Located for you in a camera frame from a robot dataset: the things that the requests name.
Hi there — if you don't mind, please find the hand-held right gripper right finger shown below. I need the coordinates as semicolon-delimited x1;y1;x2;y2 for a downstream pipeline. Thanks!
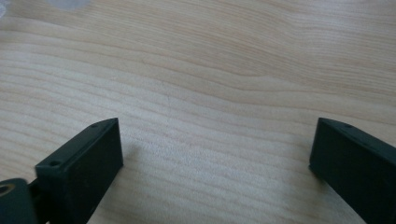
308;117;396;224

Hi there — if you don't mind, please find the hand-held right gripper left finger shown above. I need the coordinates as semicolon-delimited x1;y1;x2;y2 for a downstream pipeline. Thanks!
35;117;124;224

